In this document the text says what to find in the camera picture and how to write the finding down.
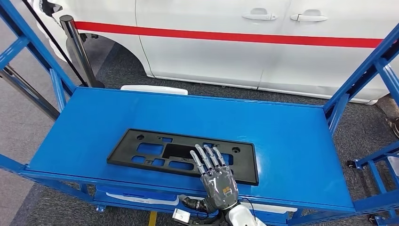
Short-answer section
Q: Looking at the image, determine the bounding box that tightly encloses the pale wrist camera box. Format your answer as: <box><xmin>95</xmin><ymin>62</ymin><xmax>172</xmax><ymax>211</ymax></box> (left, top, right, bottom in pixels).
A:
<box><xmin>172</xmin><ymin>208</ymin><xmax>192</xmax><ymax>224</ymax></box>

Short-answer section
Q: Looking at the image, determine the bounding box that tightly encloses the blue metal shelf rack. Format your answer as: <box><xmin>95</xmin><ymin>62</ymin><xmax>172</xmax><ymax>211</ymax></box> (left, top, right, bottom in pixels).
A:
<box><xmin>346</xmin><ymin>142</ymin><xmax>399</xmax><ymax>226</ymax></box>
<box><xmin>0</xmin><ymin>0</ymin><xmax>399</xmax><ymax>226</ymax></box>

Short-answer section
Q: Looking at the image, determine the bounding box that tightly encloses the small blue plastic bin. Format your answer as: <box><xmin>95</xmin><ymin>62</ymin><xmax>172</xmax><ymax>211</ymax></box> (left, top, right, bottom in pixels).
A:
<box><xmin>95</xmin><ymin>186</ymin><xmax>178</xmax><ymax>202</ymax></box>

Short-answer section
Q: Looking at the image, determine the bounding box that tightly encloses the black plastic plate frame part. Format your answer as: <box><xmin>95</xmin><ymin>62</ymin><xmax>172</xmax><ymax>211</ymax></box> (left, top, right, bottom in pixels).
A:
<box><xmin>106</xmin><ymin>129</ymin><xmax>260</xmax><ymax>186</ymax></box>

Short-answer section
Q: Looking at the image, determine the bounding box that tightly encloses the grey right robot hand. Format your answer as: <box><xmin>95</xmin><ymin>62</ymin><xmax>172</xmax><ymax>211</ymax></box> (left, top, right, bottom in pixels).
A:
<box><xmin>179</xmin><ymin>144</ymin><xmax>239</xmax><ymax>213</ymax></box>

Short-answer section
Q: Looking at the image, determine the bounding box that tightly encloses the white car with red stripe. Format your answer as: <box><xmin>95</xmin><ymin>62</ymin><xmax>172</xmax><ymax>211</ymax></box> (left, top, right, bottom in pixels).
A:
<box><xmin>32</xmin><ymin>0</ymin><xmax>399</xmax><ymax>105</ymax></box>

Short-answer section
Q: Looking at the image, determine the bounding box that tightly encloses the white flat panel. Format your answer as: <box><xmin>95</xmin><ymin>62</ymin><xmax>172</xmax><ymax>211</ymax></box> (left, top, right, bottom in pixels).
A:
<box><xmin>120</xmin><ymin>85</ymin><xmax>189</xmax><ymax>96</ymax></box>

